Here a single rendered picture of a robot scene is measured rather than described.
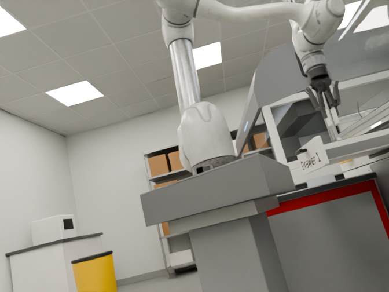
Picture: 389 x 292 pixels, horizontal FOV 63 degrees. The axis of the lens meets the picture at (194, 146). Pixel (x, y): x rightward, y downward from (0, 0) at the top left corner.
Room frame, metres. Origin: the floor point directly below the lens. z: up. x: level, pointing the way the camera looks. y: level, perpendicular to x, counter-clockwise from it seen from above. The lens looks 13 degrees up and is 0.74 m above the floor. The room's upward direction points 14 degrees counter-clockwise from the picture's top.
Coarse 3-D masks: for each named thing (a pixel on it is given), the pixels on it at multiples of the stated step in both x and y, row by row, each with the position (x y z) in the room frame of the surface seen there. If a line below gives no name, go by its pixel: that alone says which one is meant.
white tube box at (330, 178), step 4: (324, 176) 1.52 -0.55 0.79; (328, 176) 1.52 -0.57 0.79; (332, 176) 1.51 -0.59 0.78; (308, 180) 1.54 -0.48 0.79; (312, 180) 1.54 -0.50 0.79; (316, 180) 1.53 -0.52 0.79; (320, 180) 1.53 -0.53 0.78; (324, 180) 1.52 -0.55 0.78; (328, 180) 1.52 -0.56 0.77; (332, 180) 1.51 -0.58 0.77; (308, 184) 1.54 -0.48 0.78; (312, 184) 1.54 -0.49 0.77; (316, 184) 1.53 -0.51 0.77; (320, 184) 1.53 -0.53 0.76
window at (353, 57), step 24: (312, 0) 1.45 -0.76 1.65; (360, 0) 1.12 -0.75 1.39; (384, 0) 1.00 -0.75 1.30; (360, 24) 1.17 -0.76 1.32; (384, 24) 1.05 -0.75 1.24; (336, 48) 1.40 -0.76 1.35; (360, 48) 1.23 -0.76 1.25; (384, 48) 1.09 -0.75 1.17; (336, 72) 1.48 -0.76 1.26; (360, 72) 1.29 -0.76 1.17; (384, 72) 1.15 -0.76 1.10; (360, 96) 1.36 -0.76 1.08; (384, 96) 1.20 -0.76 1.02
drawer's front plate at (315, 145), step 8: (320, 136) 1.15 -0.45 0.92; (312, 144) 1.21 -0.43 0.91; (320, 144) 1.15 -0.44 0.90; (304, 152) 1.32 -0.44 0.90; (312, 152) 1.23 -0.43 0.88; (320, 152) 1.15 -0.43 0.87; (304, 160) 1.35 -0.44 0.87; (312, 160) 1.26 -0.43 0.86; (328, 160) 1.15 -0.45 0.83; (304, 168) 1.38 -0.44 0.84; (312, 168) 1.29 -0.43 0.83; (320, 168) 1.24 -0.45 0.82
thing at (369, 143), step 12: (384, 132) 1.17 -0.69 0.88; (324, 144) 1.17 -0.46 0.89; (336, 144) 1.17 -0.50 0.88; (348, 144) 1.16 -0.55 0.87; (360, 144) 1.16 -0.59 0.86; (372, 144) 1.16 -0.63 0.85; (384, 144) 1.16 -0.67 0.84; (336, 156) 1.16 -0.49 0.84; (348, 156) 1.22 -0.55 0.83; (360, 156) 1.38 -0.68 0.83
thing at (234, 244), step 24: (192, 216) 0.95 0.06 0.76; (216, 216) 0.92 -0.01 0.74; (240, 216) 0.90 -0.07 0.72; (264, 216) 1.07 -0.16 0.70; (192, 240) 1.01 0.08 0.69; (216, 240) 0.97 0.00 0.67; (240, 240) 0.95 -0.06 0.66; (264, 240) 1.00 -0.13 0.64; (216, 264) 0.98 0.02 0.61; (240, 264) 0.95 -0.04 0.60; (264, 264) 0.95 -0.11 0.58; (216, 288) 0.99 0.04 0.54; (240, 288) 0.96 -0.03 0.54; (264, 288) 0.93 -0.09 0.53
